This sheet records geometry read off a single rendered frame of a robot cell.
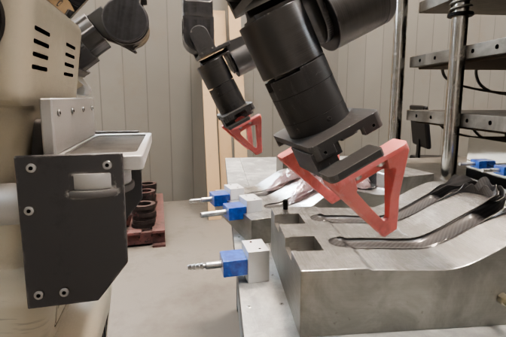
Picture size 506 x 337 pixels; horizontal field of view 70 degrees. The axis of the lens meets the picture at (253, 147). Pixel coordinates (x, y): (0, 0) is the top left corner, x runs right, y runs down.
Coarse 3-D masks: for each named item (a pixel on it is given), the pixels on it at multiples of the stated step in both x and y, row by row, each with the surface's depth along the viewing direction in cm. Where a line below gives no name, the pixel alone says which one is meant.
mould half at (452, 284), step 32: (416, 192) 70; (288, 224) 61; (320, 224) 61; (352, 224) 62; (416, 224) 60; (480, 224) 53; (288, 256) 52; (320, 256) 49; (352, 256) 49; (384, 256) 50; (416, 256) 50; (448, 256) 49; (480, 256) 47; (288, 288) 53; (320, 288) 45; (352, 288) 45; (384, 288) 46; (416, 288) 46; (448, 288) 47; (480, 288) 47; (320, 320) 46; (352, 320) 46; (384, 320) 46; (416, 320) 47; (448, 320) 47; (480, 320) 48
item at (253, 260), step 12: (252, 240) 63; (228, 252) 61; (240, 252) 61; (252, 252) 58; (264, 252) 59; (204, 264) 59; (216, 264) 59; (228, 264) 58; (240, 264) 59; (252, 264) 59; (264, 264) 59; (228, 276) 58; (252, 276) 59; (264, 276) 59
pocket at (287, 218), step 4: (276, 216) 66; (280, 216) 66; (284, 216) 66; (288, 216) 66; (292, 216) 66; (296, 216) 66; (276, 220) 66; (280, 220) 66; (284, 220) 66; (288, 220) 66; (292, 220) 66; (296, 220) 66; (300, 220) 65; (276, 224) 65
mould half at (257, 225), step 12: (408, 168) 97; (264, 180) 102; (300, 180) 92; (384, 180) 91; (408, 180) 88; (420, 180) 90; (432, 180) 92; (276, 192) 92; (288, 192) 89; (360, 192) 83; (372, 192) 88; (384, 192) 88; (264, 204) 84; (300, 204) 81; (312, 204) 79; (324, 204) 80; (336, 204) 81; (372, 204) 85; (252, 216) 76; (264, 216) 76; (240, 228) 79; (252, 228) 74; (264, 228) 75; (264, 240) 75
